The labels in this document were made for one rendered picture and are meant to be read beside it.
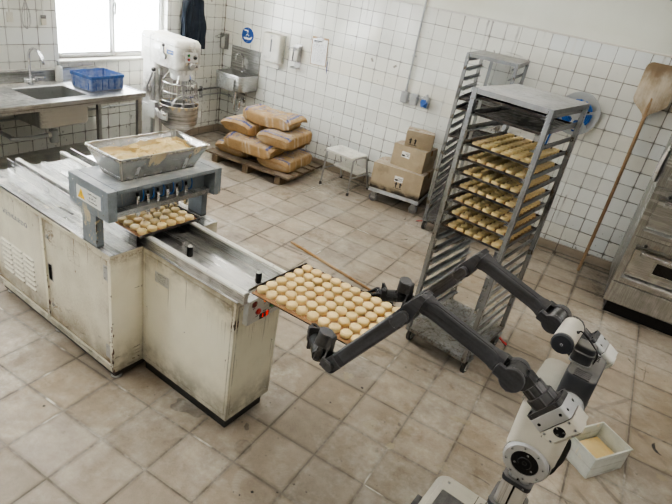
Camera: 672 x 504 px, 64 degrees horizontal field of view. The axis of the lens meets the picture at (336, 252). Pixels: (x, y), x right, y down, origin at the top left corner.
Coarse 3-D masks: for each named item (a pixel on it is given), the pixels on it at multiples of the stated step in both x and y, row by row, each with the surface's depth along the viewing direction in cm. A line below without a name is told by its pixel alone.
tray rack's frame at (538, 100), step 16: (496, 96) 296; (512, 96) 296; (528, 96) 307; (544, 96) 318; (560, 96) 330; (544, 112) 282; (560, 112) 287; (576, 128) 331; (560, 176) 344; (544, 208) 356; (464, 256) 404; (496, 256) 390; (528, 256) 372; (448, 304) 415; (480, 304) 409; (512, 304) 390; (416, 320) 387; (464, 320) 398; (432, 336) 373; (448, 336) 376; (448, 352) 362
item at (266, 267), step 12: (60, 156) 359; (72, 156) 354; (192, 228) 299; (204, 228) 295; (216, 240) 289; (228, 240) 287; (228, 252) 287; (240, 252) 281; (252, 264) 278; (264, 264) 273
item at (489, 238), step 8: (448, 224) 342; (456, 224) 344; (464, 224) 345; (464, 232) 339; (472, 232) 336; (480, 232) 338; (488, 232) 340; (520, 232) 350; (480, 240) 332; (488, 240) 329; (496, 240) 331; (512, 240) 340
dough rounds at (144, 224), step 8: (152, 208) 301; (160, 208) 302; (176, 208) 306; (128, 216) 288; (144, 216) 290; (152, 216) 292; (160, 216) 294; (168, 216) 300; (176, 216) 297; (184, 216) 303; (192, 216) 300; (120, 224) 282; (128, 224) 280; (136, 224) 281; (144, 224) 283; (152, 224) 288; (160, 224) 285; (168, 224) 290; (176, 224) 293; (136, 232) 277; (144, 232) 276
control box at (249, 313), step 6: (252, 300) 252; (258, 300) 255; (246, 306) 252; (252, 306) 253; (258, 306) 257; (264, 306) 262; (270, 306) 266; (246, 312) 253; (252, 312) 255; (264, 312) 264; (270, 312) 269; (246, 318) 254; (252, 318) 257; (258, 318) 262; (246, 324) 256
